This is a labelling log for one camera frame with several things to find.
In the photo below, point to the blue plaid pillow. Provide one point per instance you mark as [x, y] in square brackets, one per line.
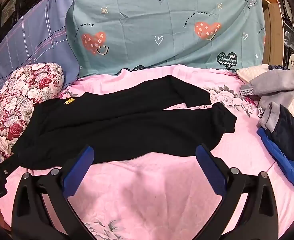
[37, 35]

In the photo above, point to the navy garment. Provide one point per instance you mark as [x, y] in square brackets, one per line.
[289, 135]

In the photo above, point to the framed wall picture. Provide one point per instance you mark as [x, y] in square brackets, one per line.
[9, 6]

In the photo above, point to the grey garment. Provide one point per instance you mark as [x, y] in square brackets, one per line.
[279, 85]

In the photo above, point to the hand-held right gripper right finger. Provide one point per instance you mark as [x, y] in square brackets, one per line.
[210, 170]

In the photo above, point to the pink floral bed sheet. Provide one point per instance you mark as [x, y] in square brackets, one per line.
[149, 192]

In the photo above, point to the cream pillow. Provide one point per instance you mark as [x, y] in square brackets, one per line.
[249, 73]

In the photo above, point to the black pants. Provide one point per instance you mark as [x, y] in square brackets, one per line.
[124, 130]

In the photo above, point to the blue garment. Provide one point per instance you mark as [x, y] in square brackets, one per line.
[279, 155]

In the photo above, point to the red floral pillow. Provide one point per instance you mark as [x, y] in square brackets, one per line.
[19, 100]

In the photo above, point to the wooden bed headboard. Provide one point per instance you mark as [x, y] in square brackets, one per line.
[274, 30]

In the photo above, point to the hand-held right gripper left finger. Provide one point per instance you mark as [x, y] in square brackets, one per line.
[78, 170]

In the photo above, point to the decorative plate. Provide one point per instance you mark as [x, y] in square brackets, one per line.
[292, 61]
[288, 10]

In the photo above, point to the teal heart printed quilt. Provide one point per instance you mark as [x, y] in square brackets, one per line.
[149, 17]

